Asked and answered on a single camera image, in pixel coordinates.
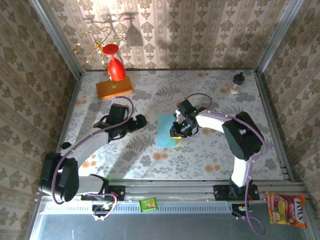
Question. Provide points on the light blue paper sheet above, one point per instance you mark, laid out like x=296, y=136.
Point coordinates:
x=163, y=130

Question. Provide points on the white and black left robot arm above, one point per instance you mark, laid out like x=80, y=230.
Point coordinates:
x=85, y=150

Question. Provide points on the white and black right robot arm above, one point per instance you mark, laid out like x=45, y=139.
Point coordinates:
x=240, y=172

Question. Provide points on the wooden rack base block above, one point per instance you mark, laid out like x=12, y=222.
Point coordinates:
x=112, y=90

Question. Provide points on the red wine glass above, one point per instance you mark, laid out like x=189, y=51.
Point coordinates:
x=116, y=68

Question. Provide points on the green candy packet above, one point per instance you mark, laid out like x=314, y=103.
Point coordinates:
x=148, y=204

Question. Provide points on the grey metal shelf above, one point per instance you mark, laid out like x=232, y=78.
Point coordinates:
x=162, y=227

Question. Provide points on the orange Fox's candy bag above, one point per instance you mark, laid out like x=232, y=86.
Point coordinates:
x=287, y=210

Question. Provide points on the aluminium table side rail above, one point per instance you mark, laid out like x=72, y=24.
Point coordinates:
x=72, y=100
x=266, y=100

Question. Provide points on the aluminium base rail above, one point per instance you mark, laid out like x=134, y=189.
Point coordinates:
x=175, y=191

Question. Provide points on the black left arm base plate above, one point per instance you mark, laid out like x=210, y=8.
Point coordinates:
x=117, y=193

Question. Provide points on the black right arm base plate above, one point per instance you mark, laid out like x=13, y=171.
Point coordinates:
x=222, y=193

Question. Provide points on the aluminium frame post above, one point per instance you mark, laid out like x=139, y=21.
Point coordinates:
x=277, y=37
x=57, y=37

